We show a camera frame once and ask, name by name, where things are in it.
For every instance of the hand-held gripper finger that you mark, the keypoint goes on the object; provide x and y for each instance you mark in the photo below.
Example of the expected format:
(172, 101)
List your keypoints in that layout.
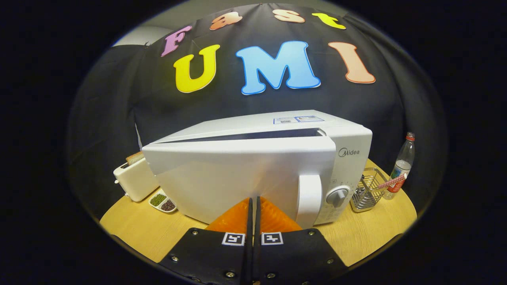
(248, 245)
(257, 249)

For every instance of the white toaster oven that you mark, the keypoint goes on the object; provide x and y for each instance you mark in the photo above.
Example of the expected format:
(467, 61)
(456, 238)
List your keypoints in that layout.
(222, 178)

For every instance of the white bread toaster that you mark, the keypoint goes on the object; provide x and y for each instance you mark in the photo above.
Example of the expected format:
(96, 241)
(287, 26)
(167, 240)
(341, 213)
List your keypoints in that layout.
(134, 183)

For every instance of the white divided bean dish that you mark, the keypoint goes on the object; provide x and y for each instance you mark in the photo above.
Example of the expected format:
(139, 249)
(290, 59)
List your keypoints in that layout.
(162, 202)

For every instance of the toasted bread slice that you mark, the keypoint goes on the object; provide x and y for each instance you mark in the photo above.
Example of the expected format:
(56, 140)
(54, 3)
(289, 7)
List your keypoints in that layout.
(135, 158)

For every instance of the red white striped straw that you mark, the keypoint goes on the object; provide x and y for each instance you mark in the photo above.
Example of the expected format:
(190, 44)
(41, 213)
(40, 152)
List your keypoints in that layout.
(392, 181)

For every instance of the clear bottle with red label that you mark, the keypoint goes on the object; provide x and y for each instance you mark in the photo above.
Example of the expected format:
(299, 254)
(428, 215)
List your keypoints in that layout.
(402, 166)

